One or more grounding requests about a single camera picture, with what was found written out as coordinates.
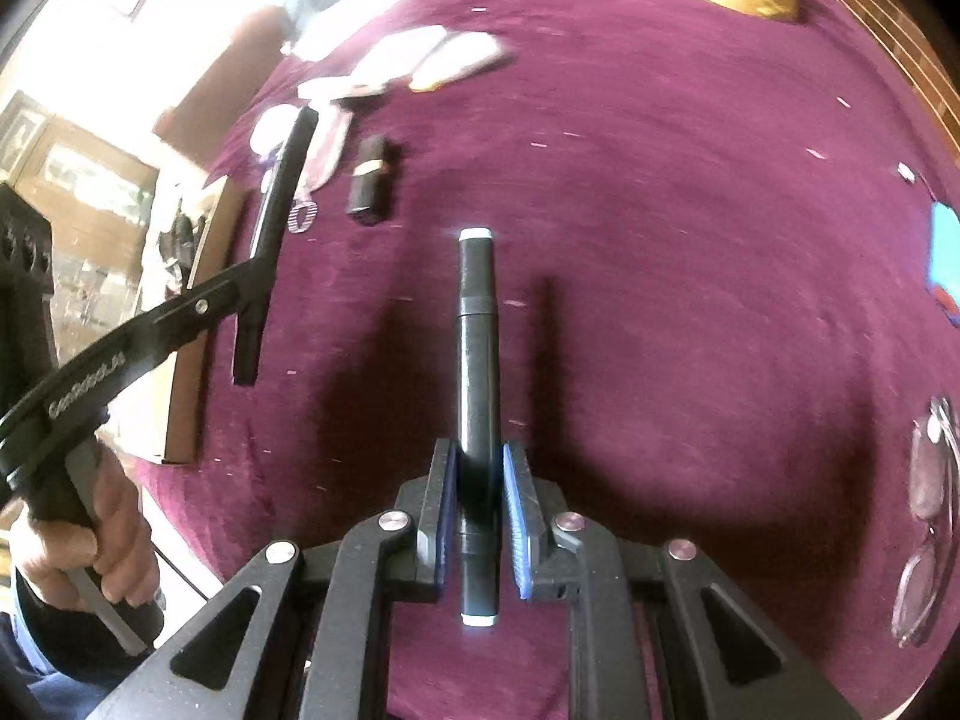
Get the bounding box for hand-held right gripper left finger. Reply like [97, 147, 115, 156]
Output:
[97, 439, 460, 720]

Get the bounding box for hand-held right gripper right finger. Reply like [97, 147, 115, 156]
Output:
[501, 441, 863, 720]

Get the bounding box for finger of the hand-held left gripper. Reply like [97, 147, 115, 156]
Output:
[232, 105, 320, 387]

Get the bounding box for brown cardboard box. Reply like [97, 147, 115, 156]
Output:
[135, 176, 252, 466]

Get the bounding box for black marker pen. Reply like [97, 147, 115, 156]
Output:
[456, 227, 500, 627]

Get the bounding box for white tube orange cap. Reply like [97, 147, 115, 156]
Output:
[409, 34, 505, 92]

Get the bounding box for teal cartoon snack packet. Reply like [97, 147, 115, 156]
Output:
[926, 202, 960, 327]

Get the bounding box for person's left hand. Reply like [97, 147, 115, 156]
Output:
[9, 450, 162, 612]

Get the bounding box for pink white oblong item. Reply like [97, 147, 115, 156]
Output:
[300, 109, 350, 192]

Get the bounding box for black gold lipstick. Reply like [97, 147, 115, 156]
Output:
[346, 135, 397, 226]

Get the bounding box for wooden glass-door cabinet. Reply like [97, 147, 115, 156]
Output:
[0, 90, 162, 331]

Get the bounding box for maroon tablecloth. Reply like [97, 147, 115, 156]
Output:
[139, 0, 960, 720]

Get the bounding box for eyeglasses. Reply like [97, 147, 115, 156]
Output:
[891, 397, 960, 650]

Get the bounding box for wooden panel furniture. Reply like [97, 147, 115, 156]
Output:
[784, 0, 960, 188]

